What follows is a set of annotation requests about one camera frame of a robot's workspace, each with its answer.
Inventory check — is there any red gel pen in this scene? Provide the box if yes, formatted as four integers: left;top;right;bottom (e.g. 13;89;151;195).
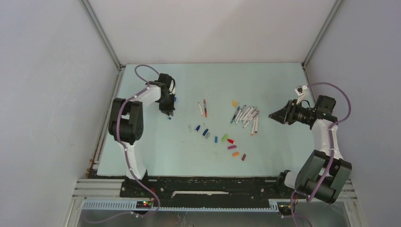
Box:
203;99;208;118

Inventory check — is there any dark red cap marker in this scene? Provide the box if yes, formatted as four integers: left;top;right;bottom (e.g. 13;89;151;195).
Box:
253;114;259;134

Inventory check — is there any orange cap marker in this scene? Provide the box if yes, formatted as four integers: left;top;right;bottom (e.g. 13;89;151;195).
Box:
250;116;256;136

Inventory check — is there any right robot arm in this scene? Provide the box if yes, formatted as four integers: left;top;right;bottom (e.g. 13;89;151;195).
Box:
269;96;352;204

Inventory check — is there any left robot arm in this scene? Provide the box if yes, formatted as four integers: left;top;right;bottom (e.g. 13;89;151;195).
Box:
108;73;176;197

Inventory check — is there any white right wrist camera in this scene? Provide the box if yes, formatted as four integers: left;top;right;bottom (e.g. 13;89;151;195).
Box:
295;85;310;105

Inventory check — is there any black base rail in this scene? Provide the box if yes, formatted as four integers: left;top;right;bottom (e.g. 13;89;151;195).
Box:
120;176;293;208

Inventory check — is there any grey cable duct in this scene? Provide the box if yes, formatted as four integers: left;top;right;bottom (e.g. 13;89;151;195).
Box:
82;200;289;213

